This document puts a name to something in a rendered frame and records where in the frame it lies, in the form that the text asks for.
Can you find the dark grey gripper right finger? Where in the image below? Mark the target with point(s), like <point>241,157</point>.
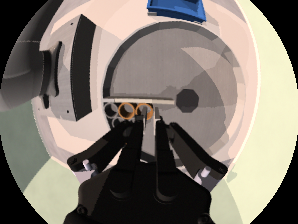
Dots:
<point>203,168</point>

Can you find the blue shallow tray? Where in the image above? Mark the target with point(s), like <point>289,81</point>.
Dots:
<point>180,9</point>

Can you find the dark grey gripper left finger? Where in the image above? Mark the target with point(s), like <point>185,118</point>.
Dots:
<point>97,157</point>

